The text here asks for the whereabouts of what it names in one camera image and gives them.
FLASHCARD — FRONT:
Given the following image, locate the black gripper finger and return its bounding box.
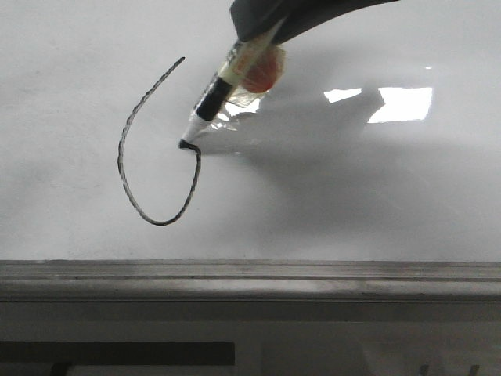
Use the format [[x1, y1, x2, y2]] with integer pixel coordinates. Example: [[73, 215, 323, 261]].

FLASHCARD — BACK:
[[229, 0, 312, 42], [272, 0, 394, 44]]

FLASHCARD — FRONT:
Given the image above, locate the red magnet taped to marker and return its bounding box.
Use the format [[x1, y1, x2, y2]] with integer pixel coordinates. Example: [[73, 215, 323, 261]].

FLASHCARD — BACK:
[[227, 45, 286, 108]]

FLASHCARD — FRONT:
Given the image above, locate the black and white marker pen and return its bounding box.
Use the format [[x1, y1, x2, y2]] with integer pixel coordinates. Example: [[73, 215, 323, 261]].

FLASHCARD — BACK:
[[178, 23, 283, 150]]

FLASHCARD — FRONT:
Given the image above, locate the black drawn number six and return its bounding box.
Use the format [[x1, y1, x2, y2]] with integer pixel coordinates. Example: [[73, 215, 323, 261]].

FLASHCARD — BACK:
[[117, 56, 201, 227]]

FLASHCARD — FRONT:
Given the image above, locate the white whiteboard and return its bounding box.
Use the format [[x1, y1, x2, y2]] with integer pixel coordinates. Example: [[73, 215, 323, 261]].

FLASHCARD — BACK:
[[1, 1, 500, 262]]

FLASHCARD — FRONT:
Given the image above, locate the grey aluminium whiteboard frame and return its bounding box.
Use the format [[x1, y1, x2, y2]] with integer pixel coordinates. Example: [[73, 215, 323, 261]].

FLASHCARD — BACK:
[[1, 260, 500, 302]]

